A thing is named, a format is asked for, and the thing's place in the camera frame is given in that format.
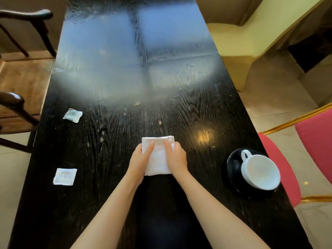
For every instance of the person's left hand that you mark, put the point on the person's left hand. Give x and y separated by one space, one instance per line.
137 164

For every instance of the person's right hand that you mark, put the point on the person's right hand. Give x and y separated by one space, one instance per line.
179 160

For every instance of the person's left thumb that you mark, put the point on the person's left thumb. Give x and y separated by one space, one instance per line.
150 150

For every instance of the cream covered chair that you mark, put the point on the cream covered chair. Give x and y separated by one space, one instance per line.
249 38

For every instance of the pink chair with gold frame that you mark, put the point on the pink chair with gold frame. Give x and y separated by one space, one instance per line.
298 158

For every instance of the person's left forearm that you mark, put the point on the person's left forearm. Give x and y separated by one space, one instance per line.
110 215

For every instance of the white cloth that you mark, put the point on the white cloth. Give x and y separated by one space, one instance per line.
158 156

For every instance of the black saucer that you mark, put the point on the black saucer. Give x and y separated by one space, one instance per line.
233 168

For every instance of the white coffee cup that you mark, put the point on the white coffee cup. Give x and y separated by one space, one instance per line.
259 172

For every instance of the person's right forearm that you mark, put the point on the person's right forearm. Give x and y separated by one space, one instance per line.
215 215

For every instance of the person's right thumb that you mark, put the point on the person's right thumb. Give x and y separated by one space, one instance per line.
168 150

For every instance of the white sachet packet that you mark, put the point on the white sachet packet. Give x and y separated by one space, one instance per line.
73 115
65 176

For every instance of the dark wooden armchair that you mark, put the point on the dark wooden armchair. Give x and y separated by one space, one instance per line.
20 82

